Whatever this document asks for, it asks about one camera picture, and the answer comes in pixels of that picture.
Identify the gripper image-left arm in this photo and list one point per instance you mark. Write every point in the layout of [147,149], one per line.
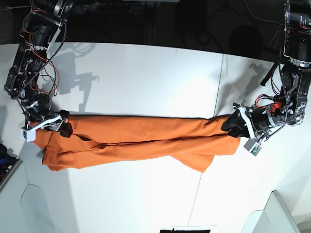
[38,113]

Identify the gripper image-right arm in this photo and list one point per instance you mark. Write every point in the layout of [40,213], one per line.
[256,122]

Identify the orange t-shirt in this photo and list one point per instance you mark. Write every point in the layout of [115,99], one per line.
[98,140]

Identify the clear panel bottom left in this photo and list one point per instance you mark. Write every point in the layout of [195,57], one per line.
[35,210]

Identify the clear panel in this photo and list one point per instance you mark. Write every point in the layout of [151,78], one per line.
[35,210]
[274,218]

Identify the clear panel bottom right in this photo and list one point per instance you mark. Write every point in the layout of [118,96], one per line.
[274,218]

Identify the white tray bottom centre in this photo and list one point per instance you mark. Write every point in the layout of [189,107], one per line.
[186,229]

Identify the wrist camera image-right arm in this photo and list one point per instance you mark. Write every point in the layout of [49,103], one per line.
[253,147]

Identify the wrist camera image-left arm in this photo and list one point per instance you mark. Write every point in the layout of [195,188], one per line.
[28,135]

